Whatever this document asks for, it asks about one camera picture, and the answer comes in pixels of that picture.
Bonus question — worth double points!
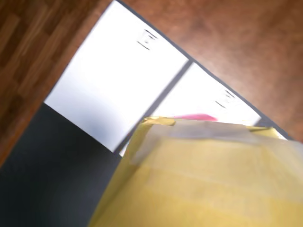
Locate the white paper sheet marked 1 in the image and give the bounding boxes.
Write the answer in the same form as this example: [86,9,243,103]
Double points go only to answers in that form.
[118,62,288,157]

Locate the pink paper box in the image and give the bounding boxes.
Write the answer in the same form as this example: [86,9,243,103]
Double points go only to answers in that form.
[174,113,217,122]

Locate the yellow paper box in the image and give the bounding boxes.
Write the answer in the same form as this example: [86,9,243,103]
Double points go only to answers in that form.
[89,115,303,227]

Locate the white paper sheet marked 2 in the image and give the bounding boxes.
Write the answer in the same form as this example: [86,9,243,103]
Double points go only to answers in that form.
[44,0,190,153]

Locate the black mat with WRO print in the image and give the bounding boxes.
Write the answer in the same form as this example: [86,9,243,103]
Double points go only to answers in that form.
[0,0,291,227]

